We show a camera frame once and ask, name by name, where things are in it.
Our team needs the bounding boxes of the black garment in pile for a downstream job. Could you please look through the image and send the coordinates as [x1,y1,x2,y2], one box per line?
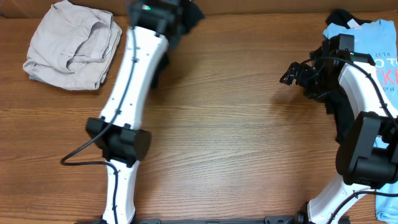
[325,9,372,144]

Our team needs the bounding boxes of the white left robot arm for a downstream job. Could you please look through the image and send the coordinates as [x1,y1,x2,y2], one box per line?
[86,1,190,223]

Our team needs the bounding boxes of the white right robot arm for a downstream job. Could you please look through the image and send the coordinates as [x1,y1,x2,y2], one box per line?
[280,50,397,223]

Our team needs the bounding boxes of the beige folded trousers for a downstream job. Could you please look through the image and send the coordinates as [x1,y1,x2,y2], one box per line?
[23,1,122,90]

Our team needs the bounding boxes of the light blue printed t-shirt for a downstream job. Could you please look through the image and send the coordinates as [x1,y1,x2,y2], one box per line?
[323,19,397,223]

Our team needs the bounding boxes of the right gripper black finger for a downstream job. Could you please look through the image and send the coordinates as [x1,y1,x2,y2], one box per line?
[287,62,303,75]
[279,70,295,86]

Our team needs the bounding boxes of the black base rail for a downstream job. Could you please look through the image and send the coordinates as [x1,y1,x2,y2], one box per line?
[74,214,351,224]

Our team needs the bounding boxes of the black t-shirt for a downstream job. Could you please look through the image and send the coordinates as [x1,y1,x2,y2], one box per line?
[150,0,205,89]

